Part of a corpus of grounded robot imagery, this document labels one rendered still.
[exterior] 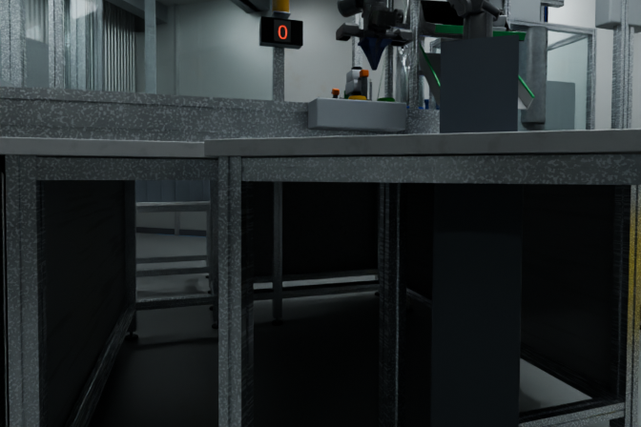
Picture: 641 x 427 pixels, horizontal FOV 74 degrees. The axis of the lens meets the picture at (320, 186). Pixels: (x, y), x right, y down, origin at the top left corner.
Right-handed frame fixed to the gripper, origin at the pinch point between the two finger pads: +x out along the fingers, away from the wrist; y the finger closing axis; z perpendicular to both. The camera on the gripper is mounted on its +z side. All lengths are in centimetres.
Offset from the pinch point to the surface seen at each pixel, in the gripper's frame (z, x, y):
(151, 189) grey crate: -196, 39, -69
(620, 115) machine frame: -64, -1, 164
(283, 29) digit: -20.9, -11.5, -18.6
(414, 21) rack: -14.7, -15.7, 19.3
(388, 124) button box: 13.2, 18.6, -2.5
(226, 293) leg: 22, 51, -38
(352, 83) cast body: -9.4, 5.0, -2.2
